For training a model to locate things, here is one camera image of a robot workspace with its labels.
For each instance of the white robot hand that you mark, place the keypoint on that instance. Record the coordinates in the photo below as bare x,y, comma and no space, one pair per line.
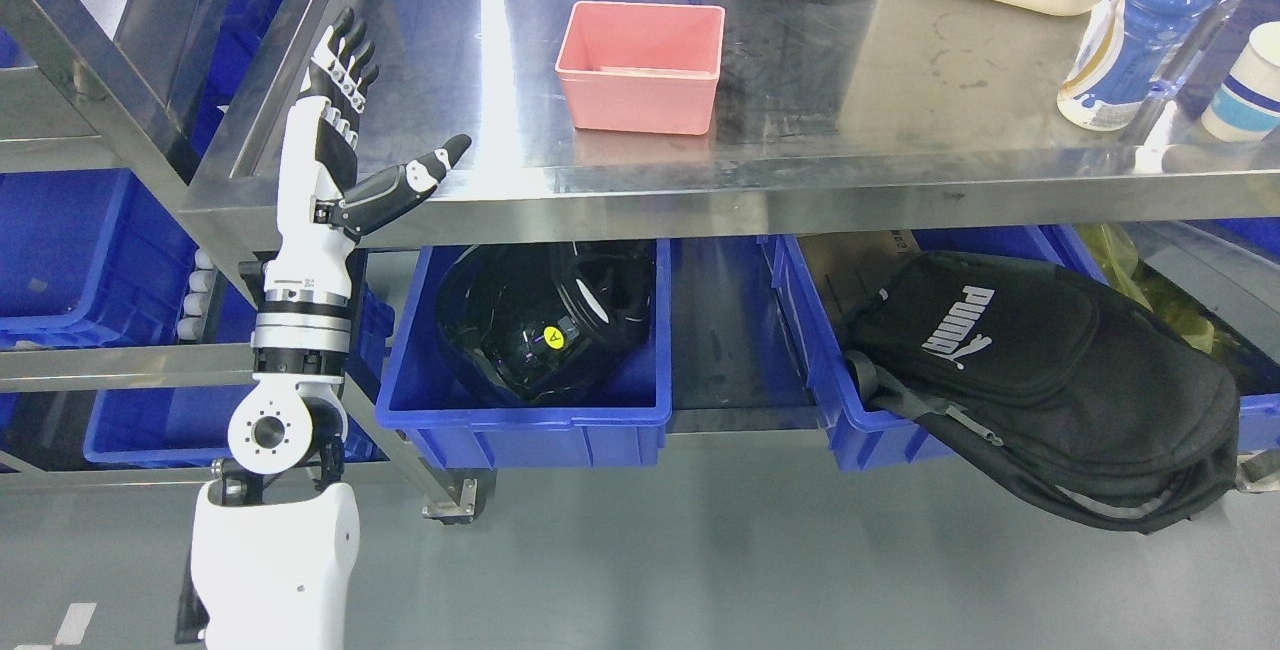
318,205

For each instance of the pink plastic storage box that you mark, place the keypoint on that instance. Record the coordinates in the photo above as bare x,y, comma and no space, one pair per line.
641,67

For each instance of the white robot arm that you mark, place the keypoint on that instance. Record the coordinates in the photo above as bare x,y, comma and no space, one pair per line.
276,534

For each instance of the stainless steel shelf cart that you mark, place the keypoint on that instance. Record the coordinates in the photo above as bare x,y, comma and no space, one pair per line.
831,115

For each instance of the black glossy helmet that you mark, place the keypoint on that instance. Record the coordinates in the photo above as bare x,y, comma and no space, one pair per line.
543,324

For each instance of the blue bin far left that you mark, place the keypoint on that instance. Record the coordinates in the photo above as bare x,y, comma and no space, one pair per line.
89,258

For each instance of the blue bin lower left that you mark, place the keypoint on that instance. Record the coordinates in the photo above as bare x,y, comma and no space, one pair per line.
173,427

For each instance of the blue bin with helmet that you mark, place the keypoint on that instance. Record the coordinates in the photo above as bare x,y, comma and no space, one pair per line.
621,424

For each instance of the blue bin under bag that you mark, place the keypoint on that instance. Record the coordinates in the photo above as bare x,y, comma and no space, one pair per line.
863,439

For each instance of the black Puma bag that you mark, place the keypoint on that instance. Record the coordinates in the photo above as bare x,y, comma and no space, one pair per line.
1066,393

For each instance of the blue drink bottle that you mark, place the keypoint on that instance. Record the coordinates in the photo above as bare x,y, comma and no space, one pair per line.
1129,43

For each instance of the white blue paper cup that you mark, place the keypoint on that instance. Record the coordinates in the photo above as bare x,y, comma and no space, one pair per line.
1246,105

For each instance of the green plastic bag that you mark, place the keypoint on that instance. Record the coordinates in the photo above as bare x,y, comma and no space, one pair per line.
1115,255

